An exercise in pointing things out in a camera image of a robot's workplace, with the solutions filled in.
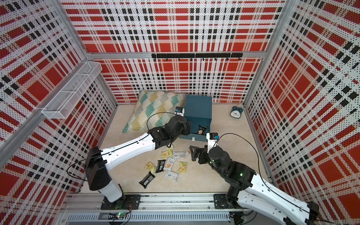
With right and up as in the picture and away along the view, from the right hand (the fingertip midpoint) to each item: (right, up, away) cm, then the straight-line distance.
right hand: (199, 147), depth 70 cm
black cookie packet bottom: (-30, -21, +10) cm, 38 cm away
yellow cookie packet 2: (-28, -16, +14) cm, 35 cm away
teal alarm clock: (+32, +19, +38) cm, 53 cm away
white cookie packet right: (-6, -8, +21) cm, 23 cm away
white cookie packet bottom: (-15, -19, +12) cm, 27 cm away
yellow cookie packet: (-19, -8, +21) cm, 29 cm away
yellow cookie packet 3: (-9, -15, +14) cm, 23 cm away
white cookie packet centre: (-12, -10, +21) cm, 26 cm away
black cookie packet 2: (-23, -15, +16) cm, 32 cm away
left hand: (-6, +12, +9) cm, 16 cm away
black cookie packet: (+2, +7, +14) cm, 16 cm away
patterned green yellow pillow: (-31, +21, +26) cm, 46 cm away
